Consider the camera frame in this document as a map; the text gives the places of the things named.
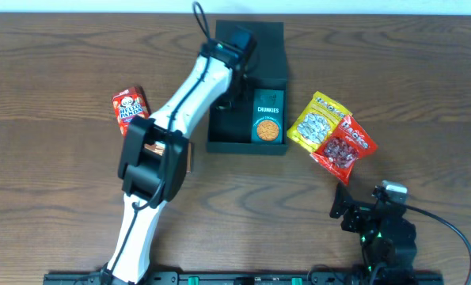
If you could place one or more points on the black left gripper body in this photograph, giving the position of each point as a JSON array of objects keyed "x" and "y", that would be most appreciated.
[{"x": 234, "y": 97}]

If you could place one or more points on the dark green open box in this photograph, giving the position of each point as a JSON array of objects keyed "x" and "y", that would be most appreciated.
[{"x": 229, "y": 131}]

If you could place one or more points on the red Hello Panda box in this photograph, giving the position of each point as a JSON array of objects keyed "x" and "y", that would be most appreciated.
[{"x": 129, "y": 103}]

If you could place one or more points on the yellow Hacks candy bag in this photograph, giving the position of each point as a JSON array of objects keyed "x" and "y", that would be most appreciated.
[{"x": 317, "y": 122}]

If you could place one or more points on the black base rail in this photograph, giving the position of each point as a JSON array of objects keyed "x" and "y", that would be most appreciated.
[{"x": 174, "y": 278}]

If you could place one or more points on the teal Chunkies cookie box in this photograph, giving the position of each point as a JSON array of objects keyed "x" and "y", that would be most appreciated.
[{"x": 267, "y": 123}]

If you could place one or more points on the red Hacks candy bag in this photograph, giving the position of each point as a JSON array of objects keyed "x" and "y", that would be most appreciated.
[{"x": 348, "y": 143}]

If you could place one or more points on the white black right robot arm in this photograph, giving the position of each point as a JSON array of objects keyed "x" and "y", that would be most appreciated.
[{"x": 386, "y": 237}]

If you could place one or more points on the brown Pocky box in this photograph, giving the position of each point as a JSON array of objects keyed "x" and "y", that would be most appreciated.
[{"x": 189, "y": 156}]

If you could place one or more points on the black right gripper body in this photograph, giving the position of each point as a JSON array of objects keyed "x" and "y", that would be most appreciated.
[{"x": 357, "y": 221}]

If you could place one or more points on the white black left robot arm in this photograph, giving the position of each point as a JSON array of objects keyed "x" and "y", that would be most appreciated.
[{"x": 154, "y": 158}]

